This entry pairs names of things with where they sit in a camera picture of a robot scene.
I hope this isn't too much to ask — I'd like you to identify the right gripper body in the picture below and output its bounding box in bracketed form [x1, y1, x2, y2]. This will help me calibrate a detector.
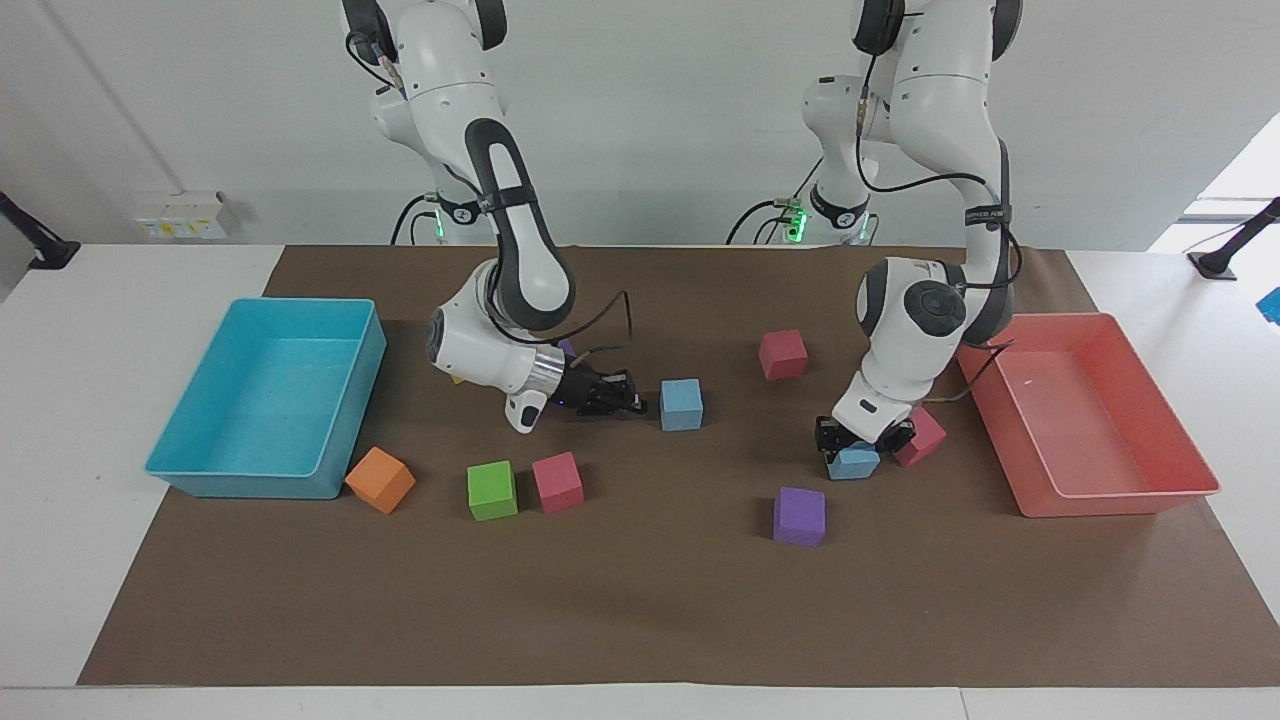
[552, 361, 606, 412]

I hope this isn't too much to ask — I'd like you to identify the blue block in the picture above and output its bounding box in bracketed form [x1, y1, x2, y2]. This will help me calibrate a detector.
[827, 445, 882, 482]
[659, 378, 705, 433]

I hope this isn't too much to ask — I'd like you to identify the red block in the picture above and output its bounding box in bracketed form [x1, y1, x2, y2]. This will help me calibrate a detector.
[758, 329, 810, 382]
[531, 452, 585, 515]
[893, 405, 948, 469]

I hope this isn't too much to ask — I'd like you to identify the green block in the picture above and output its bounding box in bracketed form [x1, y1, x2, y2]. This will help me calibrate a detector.
[466, 460, 520, 523]

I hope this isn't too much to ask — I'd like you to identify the red plastic bin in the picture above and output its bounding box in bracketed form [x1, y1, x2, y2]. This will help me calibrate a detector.
[957, 311, 1223, 519]

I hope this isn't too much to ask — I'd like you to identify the orange block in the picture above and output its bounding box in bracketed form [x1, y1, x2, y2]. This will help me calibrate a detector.
[344, 446, 417, 516]

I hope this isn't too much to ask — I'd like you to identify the blue plastic bin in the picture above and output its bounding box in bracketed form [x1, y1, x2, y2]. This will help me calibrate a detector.
[144, 297, 389, 501]

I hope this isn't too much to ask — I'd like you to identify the black stand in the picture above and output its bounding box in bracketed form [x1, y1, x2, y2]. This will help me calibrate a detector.
[1187, 196, 1280, 282]
[0, 191, 82, 272]

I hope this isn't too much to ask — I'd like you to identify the black cable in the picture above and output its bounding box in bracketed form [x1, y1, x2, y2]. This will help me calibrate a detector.
[726, 158, 823, 247]
[555, 291, 634, 376]
[852, 40, 1024, 406]
[389, 193, 443, 247]

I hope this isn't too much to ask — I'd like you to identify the white wall socket box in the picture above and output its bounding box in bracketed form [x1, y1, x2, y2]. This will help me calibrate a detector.
[134, 190, 234, 242]

